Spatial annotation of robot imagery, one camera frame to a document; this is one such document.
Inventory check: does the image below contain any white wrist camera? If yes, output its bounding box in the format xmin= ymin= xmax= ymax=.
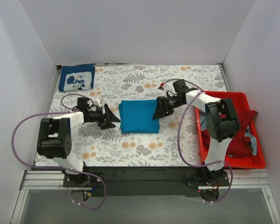
xmin=91 ymin=97 xmax=105 ymax=108
xmin=158 ymin=83 xmax=170 ymax=98

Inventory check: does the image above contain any teal blue t-shirt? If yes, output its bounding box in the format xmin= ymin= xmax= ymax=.
xmin=119 ymin=99 xmax=160 ymax=133

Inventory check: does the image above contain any light blue t-shirt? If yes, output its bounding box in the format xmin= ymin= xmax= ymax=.
xmin=199 ymin=114 xmax=257 ymax=158

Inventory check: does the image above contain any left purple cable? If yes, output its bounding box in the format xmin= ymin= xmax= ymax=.
xmin=12 ymin=93 xmax=107 ymax=210

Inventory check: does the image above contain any dark red t-shirt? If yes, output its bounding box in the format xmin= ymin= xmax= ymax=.
xmin=202 ymin=109 xmax=258 ymax=159

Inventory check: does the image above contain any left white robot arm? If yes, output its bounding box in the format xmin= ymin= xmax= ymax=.
xmin=37 ymin=97 xmax=120 ymax=187

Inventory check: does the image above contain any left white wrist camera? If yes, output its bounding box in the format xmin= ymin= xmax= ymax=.
xmin=91 ymin=97 xmax=105 ymax=108

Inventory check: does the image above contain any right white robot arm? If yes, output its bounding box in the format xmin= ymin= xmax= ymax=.
xmin=153 ymin=78 xmax=240 ymax=185

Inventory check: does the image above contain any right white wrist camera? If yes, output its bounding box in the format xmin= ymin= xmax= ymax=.
xmin=158 ymin=83 xmax=170 ymax=98

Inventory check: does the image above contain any floral patterned table mat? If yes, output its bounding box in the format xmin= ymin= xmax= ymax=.
xmin=34 ymin=64 xmax=227 ymax=167

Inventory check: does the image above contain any folded navy printed t-shirt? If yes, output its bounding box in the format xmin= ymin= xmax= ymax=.
xmin=58 ymin=64 xmax=95 ymax=92

